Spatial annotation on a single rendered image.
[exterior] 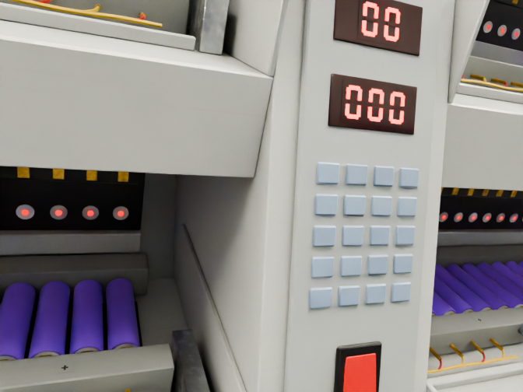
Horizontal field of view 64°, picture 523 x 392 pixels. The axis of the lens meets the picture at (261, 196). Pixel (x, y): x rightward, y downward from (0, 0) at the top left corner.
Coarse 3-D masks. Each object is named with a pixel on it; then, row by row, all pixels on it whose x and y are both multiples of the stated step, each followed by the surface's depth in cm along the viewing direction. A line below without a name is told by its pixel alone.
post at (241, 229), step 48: (288, 48) 17; (288, 96) 17; (288, 144) 18; (432, 144) 21; (192, 192) 30; (240, 192) 21; (288, 192) 18; (432, 192) 21; (192, 240) 30; (240, 240) 20; (288, 240) 18; (432, 240) 21; (240, 288) 20; (288, 288) 18; (432, 288) 21; (240, 336) 20
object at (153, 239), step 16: (160, 176) 35; (176, 176) 36; (144, 192) 35; (160, 192) 35; (144, 208) 35; (160, 208) 36; (144, 224) 35; (160, 224) 36; (144, 240) 35; (160, 240) 36; (0, 256) 31; (16, 256) 32; (160, 256) 36; (160, 272) 36
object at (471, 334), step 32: (448, 192) 41; (480, 192) 43; (512, 192) 44; (448, 224) 43; (480, 224) 45; (512, 224) 47; (448, 256) 42; (480, 256) 43; (512, 256) 45; (448, 288) 37; (480, 288) 38; (512, 288) 39; (448, 320) 32; (480, 320) 32; (512, 320) 33; (448, 352) 31; (480, 352) 31; (512, 352) 33; (448, 384) 28; (480, 384) 29; (512, 384) 30
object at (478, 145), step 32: (480, 0) 19; (512, 0) 43; (480, 32) 43; (512, 32) 44; (480, 64) 30; (512, 64) 46; (448, 96) 21; (480, 96) 28; (512, 96) 29; (448, 128) 21; (480, 128) 22; (512, 128) 23; (448, 160) 22; (480, 160) 23; (512, 160) 24
